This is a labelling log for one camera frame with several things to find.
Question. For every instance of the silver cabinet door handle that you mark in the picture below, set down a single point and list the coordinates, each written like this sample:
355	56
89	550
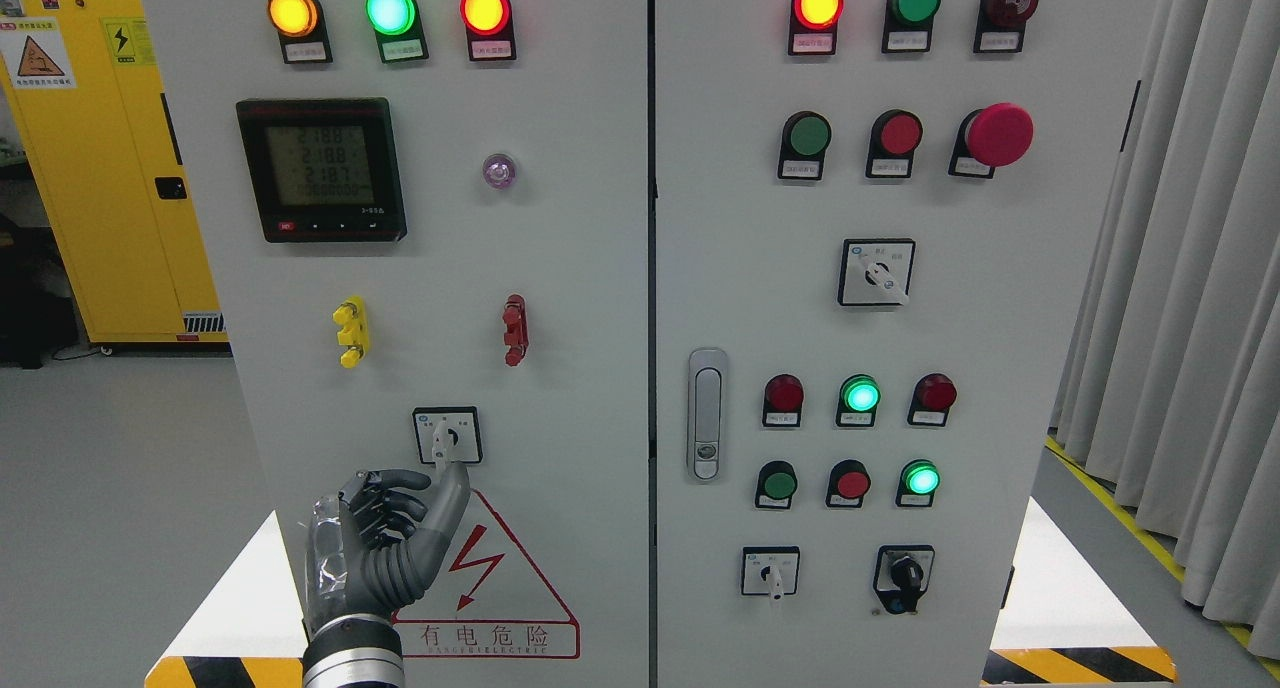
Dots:
705	387

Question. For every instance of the grey cabinet door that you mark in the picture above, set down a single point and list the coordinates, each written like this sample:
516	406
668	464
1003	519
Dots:
749	263
564	432

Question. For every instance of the red indicator lamp top left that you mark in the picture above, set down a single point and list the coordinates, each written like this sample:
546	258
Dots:
489	29

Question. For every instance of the silver black robot forearm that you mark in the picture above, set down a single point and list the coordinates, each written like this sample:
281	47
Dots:
359	650

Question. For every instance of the black knob selector switch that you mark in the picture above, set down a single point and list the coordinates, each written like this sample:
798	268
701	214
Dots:
902	576

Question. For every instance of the clear round indicator light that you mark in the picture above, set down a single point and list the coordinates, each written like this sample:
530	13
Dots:
500	171

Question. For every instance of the lower left rotary selector switch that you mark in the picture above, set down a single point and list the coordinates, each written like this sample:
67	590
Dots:
769	571

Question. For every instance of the red terminal connector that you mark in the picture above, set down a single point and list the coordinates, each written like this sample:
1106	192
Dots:
516	329

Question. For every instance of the red push button lower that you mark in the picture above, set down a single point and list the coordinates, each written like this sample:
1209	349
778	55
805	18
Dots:
848	484

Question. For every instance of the dark red indicator lamp right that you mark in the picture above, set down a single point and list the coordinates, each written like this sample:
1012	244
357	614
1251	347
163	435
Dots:
931	401

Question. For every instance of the door rotary selector switch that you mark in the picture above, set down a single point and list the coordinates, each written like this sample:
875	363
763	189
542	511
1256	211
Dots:
451	433

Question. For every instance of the lit green push button lower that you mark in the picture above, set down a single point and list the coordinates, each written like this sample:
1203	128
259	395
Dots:
918	483

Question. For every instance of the dark red indicator lamp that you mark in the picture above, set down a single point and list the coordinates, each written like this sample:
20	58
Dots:
931	401
782	404

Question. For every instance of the grey left cabinet door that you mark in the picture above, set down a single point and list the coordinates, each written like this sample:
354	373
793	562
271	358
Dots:
564	432

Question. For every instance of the lit red indicator lamp right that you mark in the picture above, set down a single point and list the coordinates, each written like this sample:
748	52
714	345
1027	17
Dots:
813	27

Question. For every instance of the amber indicator lamp top left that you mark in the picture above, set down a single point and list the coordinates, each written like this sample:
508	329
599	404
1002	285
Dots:
301	30

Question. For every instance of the green indicator lamp top left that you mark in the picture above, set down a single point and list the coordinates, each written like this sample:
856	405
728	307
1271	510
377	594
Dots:
398	30

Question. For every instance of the right cabinet base hazard stripes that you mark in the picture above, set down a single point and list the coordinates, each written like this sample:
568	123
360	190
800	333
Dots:
1061	626

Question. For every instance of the red push button upper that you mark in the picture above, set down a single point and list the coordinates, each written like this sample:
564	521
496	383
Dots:
894	138

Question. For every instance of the green push button upper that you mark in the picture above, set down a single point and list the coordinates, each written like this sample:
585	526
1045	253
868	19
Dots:
805	138

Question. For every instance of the dark red indicator lamp left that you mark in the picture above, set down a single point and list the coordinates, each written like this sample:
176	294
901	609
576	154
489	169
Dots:
782	404

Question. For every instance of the left cabinet base hazard stripes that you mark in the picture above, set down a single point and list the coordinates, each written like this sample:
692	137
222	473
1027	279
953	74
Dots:
248	631

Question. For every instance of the red electric hazard warning sticker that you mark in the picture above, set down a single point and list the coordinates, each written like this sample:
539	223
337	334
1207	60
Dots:
489	600

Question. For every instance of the dark red buzzer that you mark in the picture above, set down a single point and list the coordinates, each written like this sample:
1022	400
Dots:
1001	24

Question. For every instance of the green push button lower left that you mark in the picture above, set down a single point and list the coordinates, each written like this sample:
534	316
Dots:
776	486

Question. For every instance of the black digital power meter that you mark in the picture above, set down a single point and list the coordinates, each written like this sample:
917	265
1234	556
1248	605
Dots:
323	170

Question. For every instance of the cabinet base hazard stripes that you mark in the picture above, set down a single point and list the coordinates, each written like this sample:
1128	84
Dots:
248	631
1061	626

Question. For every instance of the dark green indicator lamp top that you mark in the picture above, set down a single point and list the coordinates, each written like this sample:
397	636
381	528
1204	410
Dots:
908	26

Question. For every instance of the lit green indicator lamp middle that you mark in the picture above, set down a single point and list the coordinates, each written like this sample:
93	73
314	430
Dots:
857	402

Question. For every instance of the grey curtain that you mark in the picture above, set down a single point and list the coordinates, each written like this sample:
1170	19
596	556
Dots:
1171	391

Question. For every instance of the yellow terminal connector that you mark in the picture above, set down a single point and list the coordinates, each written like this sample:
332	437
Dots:
353	334

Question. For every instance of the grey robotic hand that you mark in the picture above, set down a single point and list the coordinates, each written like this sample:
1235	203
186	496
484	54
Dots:
377	544

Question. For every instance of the yellow safety storage cabinet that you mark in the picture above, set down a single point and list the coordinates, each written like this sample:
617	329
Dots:
90	107

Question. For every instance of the red mushroom emergency stop button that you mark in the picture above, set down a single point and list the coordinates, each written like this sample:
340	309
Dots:
990	138

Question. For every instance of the red push button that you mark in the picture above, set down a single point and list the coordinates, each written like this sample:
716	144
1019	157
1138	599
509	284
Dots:
848	484
894	138

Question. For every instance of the upper right rotary selector switch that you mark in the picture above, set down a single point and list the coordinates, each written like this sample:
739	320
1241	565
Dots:
875	273

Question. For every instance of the grey right cabinet door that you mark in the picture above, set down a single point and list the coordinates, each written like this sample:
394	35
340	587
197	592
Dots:
749	263

